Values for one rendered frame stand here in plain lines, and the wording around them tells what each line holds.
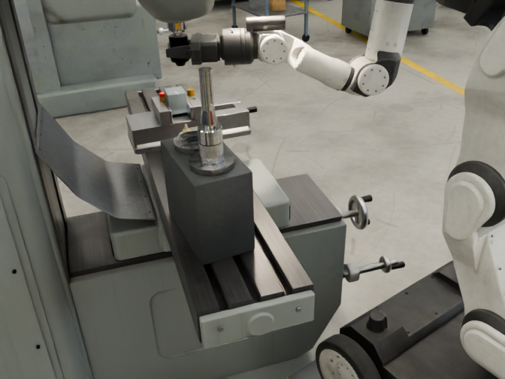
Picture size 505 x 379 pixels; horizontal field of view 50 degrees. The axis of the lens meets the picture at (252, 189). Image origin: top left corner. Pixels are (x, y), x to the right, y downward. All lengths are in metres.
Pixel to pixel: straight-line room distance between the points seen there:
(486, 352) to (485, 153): 0.44
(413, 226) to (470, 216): 1.73
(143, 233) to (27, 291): 0.31
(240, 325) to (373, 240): 1.80
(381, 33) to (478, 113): 0.36
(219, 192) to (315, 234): 0.61
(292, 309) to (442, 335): 0.57
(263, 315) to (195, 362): 0.76
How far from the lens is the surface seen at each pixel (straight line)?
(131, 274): 1.50
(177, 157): 1.11
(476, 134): 1.19
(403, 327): 1.46
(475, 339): 1.35
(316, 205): 1.66
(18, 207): 1.32
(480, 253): 1.28
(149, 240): 1.46
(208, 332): 1.03
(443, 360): 1.46
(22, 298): 1.44
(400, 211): 3.02
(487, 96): 1.13
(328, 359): 1.51
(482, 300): 1.35
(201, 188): 1.01
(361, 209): 1.77
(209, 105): 1.00
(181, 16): 1.32
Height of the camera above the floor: 1.62
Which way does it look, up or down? 31 degrees down
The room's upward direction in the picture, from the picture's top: 2 degrees counter-clockwise
